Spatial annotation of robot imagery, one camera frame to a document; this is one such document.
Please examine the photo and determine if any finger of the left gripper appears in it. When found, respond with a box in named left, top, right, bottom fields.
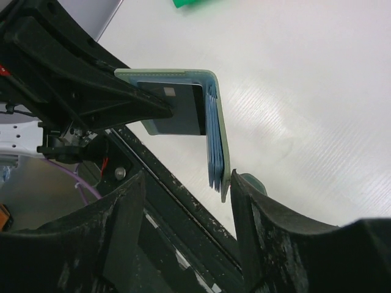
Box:
left=5, top=16, right=172, bottom=130

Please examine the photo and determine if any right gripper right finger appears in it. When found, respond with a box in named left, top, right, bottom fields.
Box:
left=230, top=172, right=390, bottom=292

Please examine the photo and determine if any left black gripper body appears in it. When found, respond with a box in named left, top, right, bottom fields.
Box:
left=1, top=1, right=134, bottom=165

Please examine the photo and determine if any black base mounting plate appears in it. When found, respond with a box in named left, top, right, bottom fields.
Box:
left=82, top=126, right=244, bottom=292

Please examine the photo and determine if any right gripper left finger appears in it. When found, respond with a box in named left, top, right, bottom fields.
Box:
left=1, top=172, right=172, bottom=292

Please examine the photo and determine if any dark credit card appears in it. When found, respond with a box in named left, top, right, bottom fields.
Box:
left=137, top=81, right=206, bottom=136

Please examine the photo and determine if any green plastic bin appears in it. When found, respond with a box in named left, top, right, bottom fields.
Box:
left=172, top=0, right=200, bottom=9

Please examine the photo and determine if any green card holder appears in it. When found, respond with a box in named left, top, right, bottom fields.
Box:
left=114, top=68, right=231, bottom=202

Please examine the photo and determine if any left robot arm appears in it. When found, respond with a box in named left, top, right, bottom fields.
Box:
left=1, top=1, right=172, bottom=164

